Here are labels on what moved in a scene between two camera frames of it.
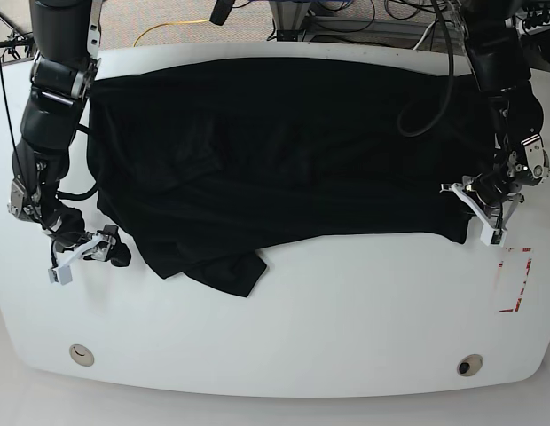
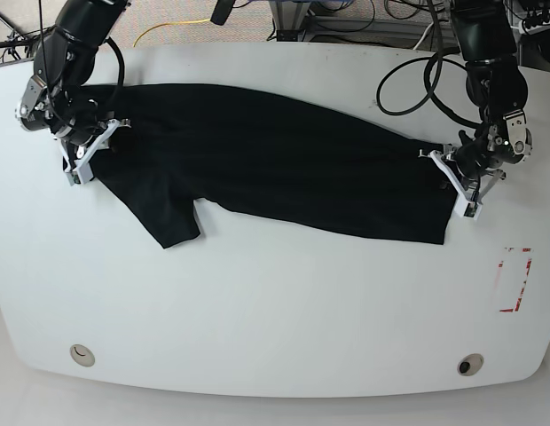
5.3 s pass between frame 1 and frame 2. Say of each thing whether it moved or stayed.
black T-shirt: moved
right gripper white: moved
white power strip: stayed
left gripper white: moved
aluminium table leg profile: stayed
